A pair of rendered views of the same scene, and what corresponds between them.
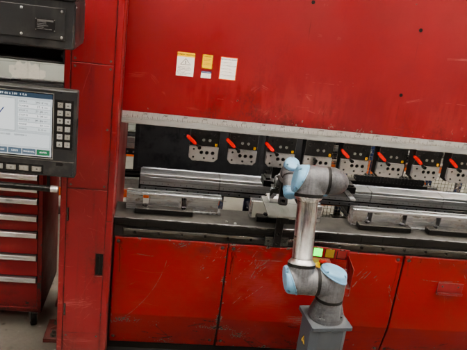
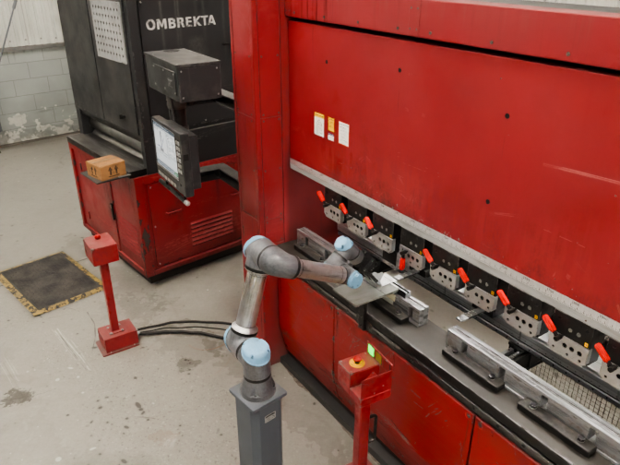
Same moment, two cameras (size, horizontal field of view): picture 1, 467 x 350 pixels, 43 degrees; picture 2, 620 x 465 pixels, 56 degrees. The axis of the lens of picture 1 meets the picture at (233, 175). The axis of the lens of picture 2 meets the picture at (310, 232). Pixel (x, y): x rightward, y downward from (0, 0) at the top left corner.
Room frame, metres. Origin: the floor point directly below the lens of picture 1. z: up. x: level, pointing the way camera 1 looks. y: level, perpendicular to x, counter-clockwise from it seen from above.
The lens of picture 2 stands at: (1.57, -2.32, 2.47)
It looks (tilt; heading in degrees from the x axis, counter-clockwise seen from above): 26 degrees down; 64
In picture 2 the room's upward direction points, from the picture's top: straight up
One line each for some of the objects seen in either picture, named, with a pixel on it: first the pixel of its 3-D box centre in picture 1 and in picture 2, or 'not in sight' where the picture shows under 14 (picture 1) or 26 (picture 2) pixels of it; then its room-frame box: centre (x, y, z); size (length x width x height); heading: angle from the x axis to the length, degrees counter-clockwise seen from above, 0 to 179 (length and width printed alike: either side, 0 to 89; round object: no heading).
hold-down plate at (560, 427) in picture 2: (452, 232); (554, 425); (3.09, -1.25, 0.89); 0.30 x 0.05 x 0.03; 98
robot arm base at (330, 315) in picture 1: (327, 305); (257, 381); (2.23, -0.47, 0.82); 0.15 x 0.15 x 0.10
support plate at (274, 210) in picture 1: (281, 207); (365, 290); (2.87, -0.27, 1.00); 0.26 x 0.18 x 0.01; 8
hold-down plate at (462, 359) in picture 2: (383, 226); (471, 367); (3.04, -0.86, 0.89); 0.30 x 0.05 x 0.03; 98
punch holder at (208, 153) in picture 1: (203, 143); (339, 204); (2.95, 0.17, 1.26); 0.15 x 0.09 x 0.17; 98
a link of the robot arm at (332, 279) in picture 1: (330, 281); (256, 357); (2.22, -0.46, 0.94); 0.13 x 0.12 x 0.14; 97
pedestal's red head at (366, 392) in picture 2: (329, 270); (363, 373); (2.71, -0.54, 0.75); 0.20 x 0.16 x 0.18; 92
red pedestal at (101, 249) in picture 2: not in sight; (108, 292); (1.82, 1.25, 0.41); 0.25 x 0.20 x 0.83; 8
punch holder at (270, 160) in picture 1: (279, 150); (388, 231); (3.01, -0.22, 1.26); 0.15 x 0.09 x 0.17; 98
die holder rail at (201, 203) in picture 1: (174, 201); (325, 251); (2.94, 0.30, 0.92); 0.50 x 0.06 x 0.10; 98
